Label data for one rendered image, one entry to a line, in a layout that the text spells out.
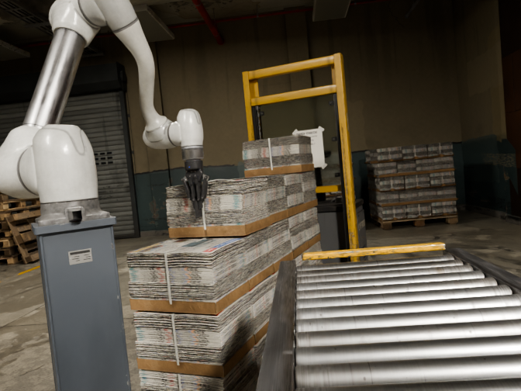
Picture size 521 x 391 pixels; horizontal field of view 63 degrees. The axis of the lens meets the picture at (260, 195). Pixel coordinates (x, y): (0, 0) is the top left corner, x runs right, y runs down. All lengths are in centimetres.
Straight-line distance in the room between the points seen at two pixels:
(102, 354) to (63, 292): 21
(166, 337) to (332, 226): 186
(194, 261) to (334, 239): 187
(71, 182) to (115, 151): 799
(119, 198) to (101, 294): 800
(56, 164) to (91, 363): 55
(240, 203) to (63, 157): 76
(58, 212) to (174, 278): 53
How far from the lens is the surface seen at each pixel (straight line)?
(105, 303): 130
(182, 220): 188
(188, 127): 177
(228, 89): 879
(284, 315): 88
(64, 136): 129
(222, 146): 868
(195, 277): 156
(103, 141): 938
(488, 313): 89
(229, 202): 178
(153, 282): 167
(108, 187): 933
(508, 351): 77
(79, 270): 127
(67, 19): 168
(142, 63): 168
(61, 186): 127
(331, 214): 324
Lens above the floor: 108
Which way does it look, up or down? 3 degrees down
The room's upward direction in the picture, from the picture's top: 5 degrees counter-clockwise
